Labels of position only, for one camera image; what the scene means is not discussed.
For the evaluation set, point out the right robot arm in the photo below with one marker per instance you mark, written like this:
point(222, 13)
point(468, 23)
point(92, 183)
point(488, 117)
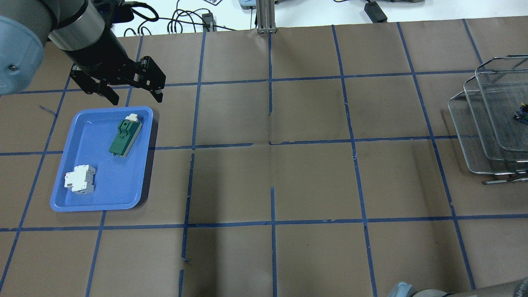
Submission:
point(517, 288)

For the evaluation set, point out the black power adapter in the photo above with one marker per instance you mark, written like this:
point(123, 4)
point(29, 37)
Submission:
point(374, 12)

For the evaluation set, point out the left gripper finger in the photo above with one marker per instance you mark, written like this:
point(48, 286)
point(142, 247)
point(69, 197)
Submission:
point(89, 86)
point(147, 75)

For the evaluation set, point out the aluminium frame post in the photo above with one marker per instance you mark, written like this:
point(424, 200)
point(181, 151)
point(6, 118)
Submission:
point(265, 10)

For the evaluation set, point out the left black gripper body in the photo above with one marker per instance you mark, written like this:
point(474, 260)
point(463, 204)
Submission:
point(100, 53)

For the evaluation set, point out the blue plastic tray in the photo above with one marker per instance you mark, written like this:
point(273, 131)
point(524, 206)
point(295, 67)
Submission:
point(118, 181)

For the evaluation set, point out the green relay module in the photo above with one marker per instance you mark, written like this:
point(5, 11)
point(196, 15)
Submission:
point(128, 130)

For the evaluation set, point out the wire mesh shelf rack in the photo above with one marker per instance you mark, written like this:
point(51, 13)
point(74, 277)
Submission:
point(492, 142)

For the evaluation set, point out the white circuit breaker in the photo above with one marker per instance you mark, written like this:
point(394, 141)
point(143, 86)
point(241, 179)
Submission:
point(81, 179)

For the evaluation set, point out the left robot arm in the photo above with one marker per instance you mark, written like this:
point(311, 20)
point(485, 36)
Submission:
point(82, 30)

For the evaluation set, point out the red emergency stop button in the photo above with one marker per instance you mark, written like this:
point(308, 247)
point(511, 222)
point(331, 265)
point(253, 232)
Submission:
point(521, 115)

